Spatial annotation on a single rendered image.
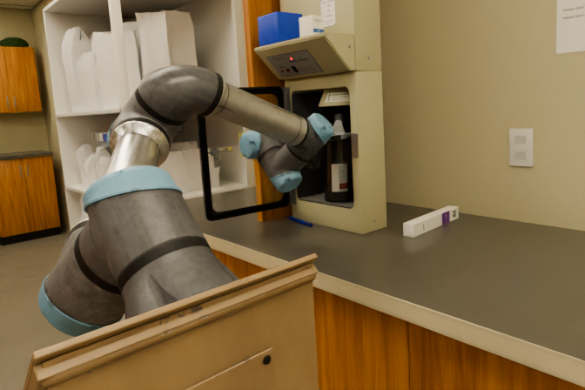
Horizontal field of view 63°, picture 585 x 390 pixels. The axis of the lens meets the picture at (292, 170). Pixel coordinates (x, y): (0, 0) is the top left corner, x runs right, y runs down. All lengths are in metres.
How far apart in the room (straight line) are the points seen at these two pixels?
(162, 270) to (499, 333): 0.56
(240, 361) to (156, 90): 0.60
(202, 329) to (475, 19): 1.39
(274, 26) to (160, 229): 1.00
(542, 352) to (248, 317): 0.51
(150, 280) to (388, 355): 0.66
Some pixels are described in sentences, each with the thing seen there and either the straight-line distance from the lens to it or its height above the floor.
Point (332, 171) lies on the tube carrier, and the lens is 1.48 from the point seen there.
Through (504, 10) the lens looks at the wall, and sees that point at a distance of 1.63.
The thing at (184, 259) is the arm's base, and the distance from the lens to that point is 0.56.
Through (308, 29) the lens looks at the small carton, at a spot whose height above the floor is 1.53.
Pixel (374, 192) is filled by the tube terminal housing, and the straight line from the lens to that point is 1.44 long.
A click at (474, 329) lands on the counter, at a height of 0.93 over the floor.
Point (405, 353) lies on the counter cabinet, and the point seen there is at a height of 0.81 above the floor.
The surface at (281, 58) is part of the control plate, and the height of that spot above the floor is 1.47.
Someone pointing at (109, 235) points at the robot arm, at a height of 1.19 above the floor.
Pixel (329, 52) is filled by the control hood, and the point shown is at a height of 1.46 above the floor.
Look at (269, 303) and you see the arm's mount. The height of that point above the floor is 1.12.
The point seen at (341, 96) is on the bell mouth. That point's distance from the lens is 1.46.
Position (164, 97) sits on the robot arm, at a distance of 0.96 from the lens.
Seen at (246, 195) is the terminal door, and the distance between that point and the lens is 1.52.
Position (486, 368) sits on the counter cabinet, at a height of 0.85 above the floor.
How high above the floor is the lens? 1.32
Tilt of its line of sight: 8 degrees down
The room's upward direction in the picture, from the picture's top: 3 degrees counter-clockwise
